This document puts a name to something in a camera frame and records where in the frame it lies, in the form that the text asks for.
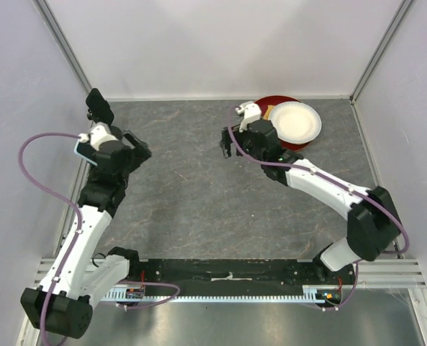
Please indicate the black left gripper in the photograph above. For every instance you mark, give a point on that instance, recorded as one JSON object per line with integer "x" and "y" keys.
{"x": 135, "y": 160}

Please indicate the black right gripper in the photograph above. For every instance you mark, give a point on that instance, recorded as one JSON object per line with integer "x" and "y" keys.
{"x": 225, "y": 142}

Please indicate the blue-cased smartphone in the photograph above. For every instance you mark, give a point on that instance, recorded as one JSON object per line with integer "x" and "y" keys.
{"x": 85, "y": 151}

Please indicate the black smartphone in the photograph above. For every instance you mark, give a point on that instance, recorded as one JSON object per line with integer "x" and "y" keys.
{"x": 99, "y": 110}

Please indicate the black round-base clamp stand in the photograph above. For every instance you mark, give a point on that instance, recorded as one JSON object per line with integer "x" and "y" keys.
{"x": 116, "y": 131}

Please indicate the black folding phone stand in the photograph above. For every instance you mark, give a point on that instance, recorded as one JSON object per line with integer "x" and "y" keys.
{"x": 140, "y": 148}

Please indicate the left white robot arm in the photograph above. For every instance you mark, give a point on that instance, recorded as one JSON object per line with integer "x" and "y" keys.
{"x": 64, "y": 301}

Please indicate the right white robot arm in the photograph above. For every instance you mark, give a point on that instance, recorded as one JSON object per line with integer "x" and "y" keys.
{"x": 372, "y": 220}

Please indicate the yellow sponge cloth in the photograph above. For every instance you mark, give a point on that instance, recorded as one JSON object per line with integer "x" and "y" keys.
{"x": 266, "y": 110}

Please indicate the round red tray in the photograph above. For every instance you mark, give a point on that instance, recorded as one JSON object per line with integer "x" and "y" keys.
{"x": 276, "y": 100}

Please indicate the white paper plate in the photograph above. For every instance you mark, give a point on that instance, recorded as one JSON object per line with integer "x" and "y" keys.
{"x": 295, "y": 122}

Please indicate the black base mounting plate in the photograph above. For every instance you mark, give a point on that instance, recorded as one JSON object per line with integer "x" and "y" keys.
{"x": 282, "y": 280}

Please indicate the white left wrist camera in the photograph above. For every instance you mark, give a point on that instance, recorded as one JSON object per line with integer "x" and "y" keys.
{"x": 97, "y": 135}

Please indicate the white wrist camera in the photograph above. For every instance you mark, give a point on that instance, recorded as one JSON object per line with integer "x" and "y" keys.
{"x": 250, "y": 112}
{"x": 97, "y": 135}

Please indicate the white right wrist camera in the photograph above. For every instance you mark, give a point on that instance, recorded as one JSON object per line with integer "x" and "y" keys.
{"x": 250, "y": 112}

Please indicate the aluminium corner post left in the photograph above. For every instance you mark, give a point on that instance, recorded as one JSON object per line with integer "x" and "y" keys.
{"x": 66, "y": 48}

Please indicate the aluminium corner post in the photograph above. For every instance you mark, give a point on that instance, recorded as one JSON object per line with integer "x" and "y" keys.
{"x": 381, "y": 48}
{"x": 66, "y": 48}

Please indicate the slotted cable duct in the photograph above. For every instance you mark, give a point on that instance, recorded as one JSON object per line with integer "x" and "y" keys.
{"x": 222, "y": 292}

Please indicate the aluminium corner post right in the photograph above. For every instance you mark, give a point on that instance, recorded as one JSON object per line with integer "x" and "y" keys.
{"x": 381, "y": 48}

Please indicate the aluminium frame rail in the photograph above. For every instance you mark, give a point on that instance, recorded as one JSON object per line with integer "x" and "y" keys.
{"x": 379, "y": 274}

